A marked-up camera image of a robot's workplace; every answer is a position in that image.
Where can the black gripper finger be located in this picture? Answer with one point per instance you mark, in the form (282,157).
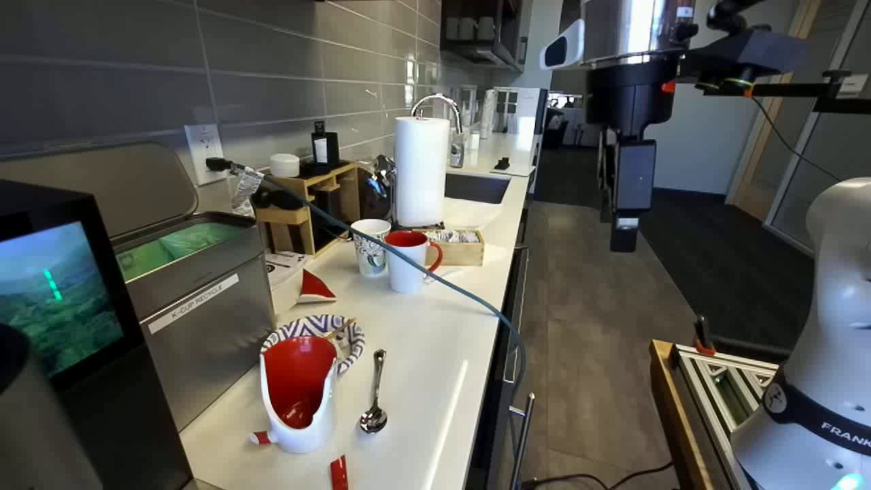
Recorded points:
(609,173)
(639,180)

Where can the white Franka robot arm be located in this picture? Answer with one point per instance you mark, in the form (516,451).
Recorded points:
(835,301)

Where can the white mug red inside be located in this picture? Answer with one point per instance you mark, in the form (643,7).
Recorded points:
(407,267)

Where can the blue patterned white plate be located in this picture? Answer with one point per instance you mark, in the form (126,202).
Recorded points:
(350,330)

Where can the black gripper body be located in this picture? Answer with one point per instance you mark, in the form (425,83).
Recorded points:
(633,97)

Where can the small white jar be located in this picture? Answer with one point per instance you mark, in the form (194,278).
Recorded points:
(285,164)

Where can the red triangular ceramic shard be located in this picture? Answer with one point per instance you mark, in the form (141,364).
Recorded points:
(313,290)

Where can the white wall power outlet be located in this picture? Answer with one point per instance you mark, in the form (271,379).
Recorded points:
(206,151)

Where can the black coffee machine with screen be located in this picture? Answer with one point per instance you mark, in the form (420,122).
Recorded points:
(63,345)

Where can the box of sugar packets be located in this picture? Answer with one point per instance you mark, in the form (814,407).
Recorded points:
(464,247)

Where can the black kettle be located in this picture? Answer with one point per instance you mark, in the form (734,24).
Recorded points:
(380,185)

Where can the dark glass bottle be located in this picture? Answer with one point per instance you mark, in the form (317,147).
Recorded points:
(324,145)

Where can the chrome sink faucet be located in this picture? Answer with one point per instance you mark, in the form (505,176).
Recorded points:
(436,102)

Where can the white paper towel roll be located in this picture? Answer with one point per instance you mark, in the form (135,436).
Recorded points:
(420,173)

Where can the broken white red pitcher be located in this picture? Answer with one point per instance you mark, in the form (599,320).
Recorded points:
(296,390)

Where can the metal spoon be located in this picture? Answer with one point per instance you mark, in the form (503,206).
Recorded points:
(376,390)

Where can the red stick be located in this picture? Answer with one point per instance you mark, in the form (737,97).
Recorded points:
(338,474)

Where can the steel kitchen sink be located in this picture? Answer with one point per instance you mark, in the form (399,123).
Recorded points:
(478,188)

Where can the white mug with print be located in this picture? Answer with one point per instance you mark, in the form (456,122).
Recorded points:
(372,248)

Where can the stainless steel counter appliance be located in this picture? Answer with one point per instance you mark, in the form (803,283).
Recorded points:
(194,282)

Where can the wooden counter shelf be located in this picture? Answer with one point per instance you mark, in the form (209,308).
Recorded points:
(304,206)

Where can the small red white shard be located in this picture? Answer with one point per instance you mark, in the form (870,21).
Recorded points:
(263,440)

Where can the black camera boom rod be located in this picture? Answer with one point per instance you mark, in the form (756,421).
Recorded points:
(799,89)

